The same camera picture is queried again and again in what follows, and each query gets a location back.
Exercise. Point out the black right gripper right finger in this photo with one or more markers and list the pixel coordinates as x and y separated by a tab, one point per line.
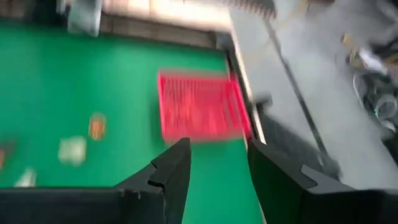
286	193

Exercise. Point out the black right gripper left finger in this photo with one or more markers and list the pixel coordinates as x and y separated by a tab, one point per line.
161	193

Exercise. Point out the orange translucent skull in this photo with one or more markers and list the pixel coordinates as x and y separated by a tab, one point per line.
97	126

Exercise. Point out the white plastic skull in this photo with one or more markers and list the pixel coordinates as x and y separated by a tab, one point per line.
72	151
26	178

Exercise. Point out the red plastic basket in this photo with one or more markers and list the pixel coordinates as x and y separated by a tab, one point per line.
199	105

